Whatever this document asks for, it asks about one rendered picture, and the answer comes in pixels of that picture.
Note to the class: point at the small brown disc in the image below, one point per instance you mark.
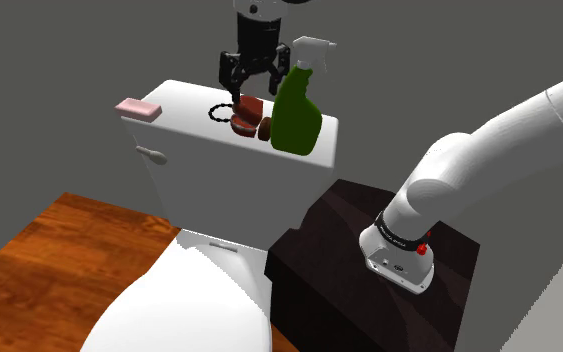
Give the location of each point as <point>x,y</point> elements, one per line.
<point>264,130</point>

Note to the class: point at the white toilet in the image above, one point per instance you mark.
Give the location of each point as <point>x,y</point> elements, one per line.
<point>222,185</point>

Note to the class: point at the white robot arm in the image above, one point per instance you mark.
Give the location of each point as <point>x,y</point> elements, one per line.
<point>495,146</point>

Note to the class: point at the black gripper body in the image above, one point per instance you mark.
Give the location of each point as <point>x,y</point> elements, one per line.
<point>258,39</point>

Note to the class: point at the pink soap bar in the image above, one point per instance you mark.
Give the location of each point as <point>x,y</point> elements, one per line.
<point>138,109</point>

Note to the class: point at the black beaded loop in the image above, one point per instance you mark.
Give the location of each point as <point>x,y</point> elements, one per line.
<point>211,115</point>

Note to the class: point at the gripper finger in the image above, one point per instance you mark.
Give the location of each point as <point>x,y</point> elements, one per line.
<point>282,61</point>
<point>228,70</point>

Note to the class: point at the red round open case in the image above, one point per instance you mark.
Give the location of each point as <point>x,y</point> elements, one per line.
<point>248,114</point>

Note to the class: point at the dark robot stand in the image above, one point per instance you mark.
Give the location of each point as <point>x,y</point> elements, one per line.
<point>330,273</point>

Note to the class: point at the green spray bottle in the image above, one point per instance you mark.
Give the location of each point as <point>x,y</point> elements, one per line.
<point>294,117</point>

